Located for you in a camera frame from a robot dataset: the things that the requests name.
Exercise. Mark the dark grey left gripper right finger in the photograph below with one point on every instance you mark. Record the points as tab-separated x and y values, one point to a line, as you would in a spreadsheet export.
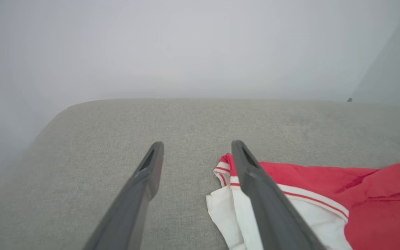
276	215

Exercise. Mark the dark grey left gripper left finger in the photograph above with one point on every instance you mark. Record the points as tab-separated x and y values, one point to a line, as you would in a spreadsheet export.
130	208

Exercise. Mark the red and white jersey garment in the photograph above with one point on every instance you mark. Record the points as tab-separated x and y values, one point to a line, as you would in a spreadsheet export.
377	208

